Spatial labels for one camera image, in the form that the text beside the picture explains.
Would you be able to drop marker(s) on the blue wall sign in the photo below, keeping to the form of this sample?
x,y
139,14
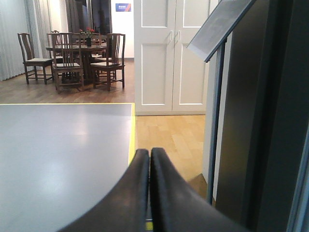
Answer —
x,y
123,7

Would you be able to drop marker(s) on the grey sign board stand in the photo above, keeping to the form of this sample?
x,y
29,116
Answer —
x,y
210,40

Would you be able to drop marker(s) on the wooden dining chair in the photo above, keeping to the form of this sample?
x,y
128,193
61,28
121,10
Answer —
x,y
68,73
42,66
112,69

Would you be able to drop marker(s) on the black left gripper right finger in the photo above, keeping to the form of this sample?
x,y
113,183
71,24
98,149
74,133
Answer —
x,y
176,207

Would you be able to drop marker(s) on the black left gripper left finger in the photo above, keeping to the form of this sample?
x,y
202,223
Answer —
x,y
124,208

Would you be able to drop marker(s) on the grey pleated curtain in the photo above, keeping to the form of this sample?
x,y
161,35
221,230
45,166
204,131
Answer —
x,y
21,16

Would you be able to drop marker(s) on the wooden dining chair front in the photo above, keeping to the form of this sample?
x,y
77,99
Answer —
x,y
68,73

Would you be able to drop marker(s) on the wooden dining chair left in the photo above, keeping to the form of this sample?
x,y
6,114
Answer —
x,y
42,66

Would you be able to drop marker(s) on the round dark wooden dining table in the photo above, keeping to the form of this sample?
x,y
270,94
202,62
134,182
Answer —
x,y
86,58

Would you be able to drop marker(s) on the white double door wardrobe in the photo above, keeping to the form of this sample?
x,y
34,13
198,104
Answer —
x,y
169,78

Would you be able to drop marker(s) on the wooden dining chair right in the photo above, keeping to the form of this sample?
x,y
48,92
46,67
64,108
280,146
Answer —
x,y
112,69

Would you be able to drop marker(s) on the red flowers in vase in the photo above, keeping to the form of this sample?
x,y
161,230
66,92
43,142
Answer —
x,y
87,34

